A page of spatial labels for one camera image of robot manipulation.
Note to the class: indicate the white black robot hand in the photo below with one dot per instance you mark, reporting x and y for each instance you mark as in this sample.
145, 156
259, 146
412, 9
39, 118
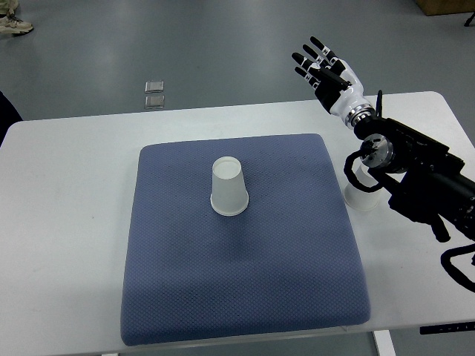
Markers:
334, 83

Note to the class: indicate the black table control panel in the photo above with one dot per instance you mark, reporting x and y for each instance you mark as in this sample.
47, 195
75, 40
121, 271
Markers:
447, 328

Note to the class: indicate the beige sneaker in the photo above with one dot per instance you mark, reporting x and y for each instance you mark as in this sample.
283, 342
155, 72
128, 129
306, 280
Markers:
14, 26

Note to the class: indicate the black tripod leg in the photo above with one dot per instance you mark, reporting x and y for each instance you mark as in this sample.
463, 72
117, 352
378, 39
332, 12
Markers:
469, 20

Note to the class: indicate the lower metal floor plate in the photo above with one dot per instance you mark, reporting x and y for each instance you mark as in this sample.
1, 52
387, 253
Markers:
154, 102

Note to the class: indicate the white table leg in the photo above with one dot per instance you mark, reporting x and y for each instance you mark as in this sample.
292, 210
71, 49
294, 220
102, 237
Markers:
384, 343

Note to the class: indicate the white paper cup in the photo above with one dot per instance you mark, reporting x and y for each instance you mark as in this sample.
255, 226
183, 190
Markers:
229, 196
358, 199

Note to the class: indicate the white paper cup on cushion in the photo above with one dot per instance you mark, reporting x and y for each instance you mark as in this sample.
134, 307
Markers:
229, 196

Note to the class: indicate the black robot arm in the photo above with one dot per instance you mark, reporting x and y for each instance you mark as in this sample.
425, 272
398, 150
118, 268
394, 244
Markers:
423, 178

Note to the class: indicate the upper metal floor plate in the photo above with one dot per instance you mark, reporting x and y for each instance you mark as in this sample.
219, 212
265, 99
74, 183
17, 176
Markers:
154, 86

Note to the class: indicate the dark object at left edge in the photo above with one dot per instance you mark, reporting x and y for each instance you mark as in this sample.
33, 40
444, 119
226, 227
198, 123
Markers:
8, 116

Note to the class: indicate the metal floor plate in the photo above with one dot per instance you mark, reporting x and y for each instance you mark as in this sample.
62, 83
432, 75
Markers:
154, 86
154, 102

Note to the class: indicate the blue fabric cushion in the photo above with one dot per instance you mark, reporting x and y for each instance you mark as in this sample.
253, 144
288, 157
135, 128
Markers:
288, 262

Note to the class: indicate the cardboard box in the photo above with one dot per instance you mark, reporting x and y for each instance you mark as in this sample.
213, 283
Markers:
445, 7

